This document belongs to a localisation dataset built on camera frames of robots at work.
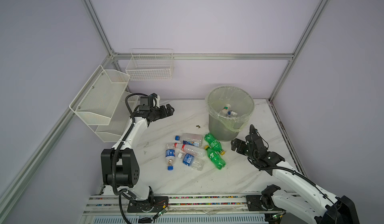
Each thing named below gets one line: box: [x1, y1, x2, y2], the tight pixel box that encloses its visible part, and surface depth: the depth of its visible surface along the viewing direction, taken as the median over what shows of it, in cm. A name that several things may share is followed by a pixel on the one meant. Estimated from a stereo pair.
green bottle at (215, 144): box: [204, 132, 226, 156], surface depth 92 cm
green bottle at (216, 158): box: [204, 145, 227, 170], surface depth 87 cm
